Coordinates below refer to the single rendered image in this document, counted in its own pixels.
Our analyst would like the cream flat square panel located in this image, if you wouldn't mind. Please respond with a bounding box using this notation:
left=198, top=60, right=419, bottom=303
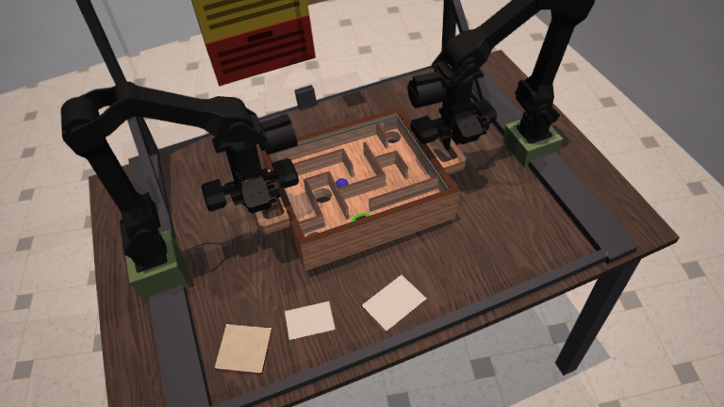
left=285, top=301, right=335, bottom=340

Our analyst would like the wooden maze board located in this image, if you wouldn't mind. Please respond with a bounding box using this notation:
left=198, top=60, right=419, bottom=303
left=255, top=107, right=467, bottom=270

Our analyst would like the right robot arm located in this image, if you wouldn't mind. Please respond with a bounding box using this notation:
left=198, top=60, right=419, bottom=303
left=60, top=81, right=298, bottom=272

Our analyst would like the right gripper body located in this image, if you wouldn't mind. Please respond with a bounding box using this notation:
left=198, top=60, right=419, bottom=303
left=201, top=158, right=299, bottom=211

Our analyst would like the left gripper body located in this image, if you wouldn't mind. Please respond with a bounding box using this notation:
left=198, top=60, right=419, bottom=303
left=410, top=99, right=497, bottom=144

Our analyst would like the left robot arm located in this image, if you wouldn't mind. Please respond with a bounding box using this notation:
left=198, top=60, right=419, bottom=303
left=407, top=0, right=595, bottom=144

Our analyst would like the tan square board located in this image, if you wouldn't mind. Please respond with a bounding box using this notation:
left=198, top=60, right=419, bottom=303
left=215, top=324, right=272, bottom=374

